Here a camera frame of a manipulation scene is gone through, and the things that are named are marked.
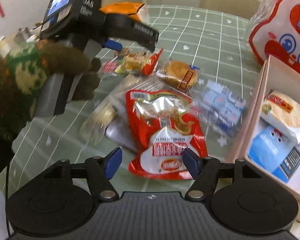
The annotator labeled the white tea tin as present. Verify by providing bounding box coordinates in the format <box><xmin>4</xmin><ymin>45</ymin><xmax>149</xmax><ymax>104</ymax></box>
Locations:
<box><xmin>0</xmin><ymin>35</ymin><xmax>12</xmax><ymax>58</ymax></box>

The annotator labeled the left hand camouflage glove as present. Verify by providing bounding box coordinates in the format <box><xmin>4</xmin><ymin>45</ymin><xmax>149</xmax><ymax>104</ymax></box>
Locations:
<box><xmin>0</xmin><ymin>40</ymin><xmax>100</xmax><ymax>141</ymax></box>

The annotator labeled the white red bunny bag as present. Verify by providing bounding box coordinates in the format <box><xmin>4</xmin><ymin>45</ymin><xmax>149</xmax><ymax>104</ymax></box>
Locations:
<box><xmin>245</xmin><ymin>0</ymin><xmax>300</xmax><ymax>74</ymax></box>

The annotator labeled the beige dining chair right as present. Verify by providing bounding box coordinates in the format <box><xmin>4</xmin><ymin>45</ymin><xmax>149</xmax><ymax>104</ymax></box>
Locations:
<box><xmin>199</xmin><ymin>0</ymin><xmax>262</xmax><ymax>20</ymax></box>

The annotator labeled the green grid tablecloth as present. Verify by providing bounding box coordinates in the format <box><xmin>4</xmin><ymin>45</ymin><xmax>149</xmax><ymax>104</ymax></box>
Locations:
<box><xmin>0</xmin><ymin>5</ymin><xmax>260</xmax><ymax>196</ymax></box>

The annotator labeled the small red yellow snack packet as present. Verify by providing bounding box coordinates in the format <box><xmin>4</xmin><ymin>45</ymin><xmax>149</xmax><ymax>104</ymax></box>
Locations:
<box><xmin>101</xmin><ymin>47</ymin><xmax>164</xmax><ymax>76</ymax></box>

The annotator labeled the long biscuit clear packet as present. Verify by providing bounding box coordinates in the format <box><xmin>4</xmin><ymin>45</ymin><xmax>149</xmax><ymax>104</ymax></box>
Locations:
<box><xmin>79</xmin><ymin>74</ymin><xmax>164</xmax><ymax>144</ymax></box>

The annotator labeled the large red snack bag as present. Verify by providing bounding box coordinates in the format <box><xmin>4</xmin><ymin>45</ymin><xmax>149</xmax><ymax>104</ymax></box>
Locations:
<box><xmin>126</xmin><ymin>89</ymin><xmax>208</xmax><ymax>180</ymax></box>

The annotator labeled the orange paper box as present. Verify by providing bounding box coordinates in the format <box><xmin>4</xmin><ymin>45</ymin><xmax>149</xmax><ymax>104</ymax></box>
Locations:
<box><xmin>100</xmin><ymin>2</ymin><xmax>150</xmax><ymax>24</ymax></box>

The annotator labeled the metal teapot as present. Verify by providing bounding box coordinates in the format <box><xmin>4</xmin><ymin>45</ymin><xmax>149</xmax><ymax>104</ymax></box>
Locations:
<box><xmin>14</xmin><ymin>27</ymin><xmax>31</xmax><ymax>44</ymax></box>

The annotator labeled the round pastry clear wrapper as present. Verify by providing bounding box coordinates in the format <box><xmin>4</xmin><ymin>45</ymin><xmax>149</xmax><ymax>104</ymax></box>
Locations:
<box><xmin>155</xmin><ymin>60</ymin><xmax>201</xmax><ymax>92</ymax></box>

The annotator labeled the blue white candy packet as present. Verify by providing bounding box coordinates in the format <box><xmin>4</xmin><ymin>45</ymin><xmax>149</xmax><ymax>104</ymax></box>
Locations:
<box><xmin>190</xmin><ymin>80</ymin><xmax>247</xmax><ymax>137</ymax></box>

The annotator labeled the white round cake packet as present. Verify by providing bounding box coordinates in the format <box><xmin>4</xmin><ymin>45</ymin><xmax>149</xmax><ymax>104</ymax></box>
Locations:
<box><xmin>260</xmin><ymin>90</ymin><xmax>300</xmax><ymax>144</ymax></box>

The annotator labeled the blue monster snack packet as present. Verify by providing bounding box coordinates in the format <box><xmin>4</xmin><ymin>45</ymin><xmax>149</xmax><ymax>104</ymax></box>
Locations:
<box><xmin>248</xmin><ymin>126</ymin><xmax>300</xmax><ymax>183</ymax></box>

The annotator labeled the beige cardboard gift box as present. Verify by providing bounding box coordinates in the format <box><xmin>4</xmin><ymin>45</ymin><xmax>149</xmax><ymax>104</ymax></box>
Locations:
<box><xmin>225</xmin><ymin>56</ymin><xmax>300</xmax><ymax>222</ymax></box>

